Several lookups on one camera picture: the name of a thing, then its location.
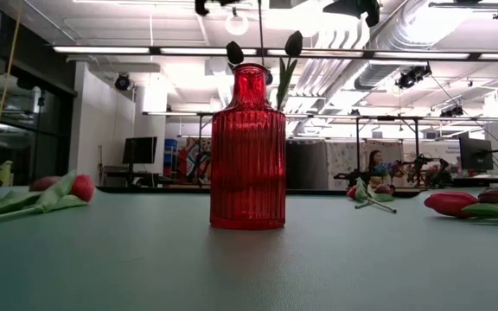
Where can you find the black fabric panel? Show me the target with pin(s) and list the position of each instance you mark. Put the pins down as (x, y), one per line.
(307, 164)

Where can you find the blue storage bins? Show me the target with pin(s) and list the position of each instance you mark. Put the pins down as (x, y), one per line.
(171, 149)

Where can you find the long ceiling light bar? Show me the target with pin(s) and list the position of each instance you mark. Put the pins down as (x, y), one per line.
(102, 49)

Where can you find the black ceiling spotlight cluster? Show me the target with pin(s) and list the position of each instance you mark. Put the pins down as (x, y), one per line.
(411, 77)

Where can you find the black monitor on arm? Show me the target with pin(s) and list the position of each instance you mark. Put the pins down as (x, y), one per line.
(476, 154)

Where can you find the person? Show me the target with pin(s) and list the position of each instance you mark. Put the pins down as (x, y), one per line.
(378, 166)

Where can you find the teal table mat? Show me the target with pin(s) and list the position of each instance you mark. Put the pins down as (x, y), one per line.
(145, 268)

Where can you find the silver ceiling duct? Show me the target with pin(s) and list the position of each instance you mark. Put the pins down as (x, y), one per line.
(387, 52)

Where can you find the black background monitor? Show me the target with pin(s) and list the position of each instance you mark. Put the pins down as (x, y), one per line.
(139, 150)

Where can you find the colourful wall poster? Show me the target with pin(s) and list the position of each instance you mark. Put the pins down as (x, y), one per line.
(193, 155)

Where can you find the red ribbed glass vase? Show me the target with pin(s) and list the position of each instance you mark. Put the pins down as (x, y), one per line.
(249, 164)

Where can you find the black background robot arm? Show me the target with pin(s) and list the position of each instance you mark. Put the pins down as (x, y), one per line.
(422, 168)

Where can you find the background desk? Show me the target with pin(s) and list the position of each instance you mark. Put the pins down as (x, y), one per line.
(132, 176)

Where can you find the black metal frame rig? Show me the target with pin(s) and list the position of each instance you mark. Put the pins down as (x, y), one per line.
(416, 147)

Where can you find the yellow green object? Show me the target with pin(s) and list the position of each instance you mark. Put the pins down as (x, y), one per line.
(4, 170)

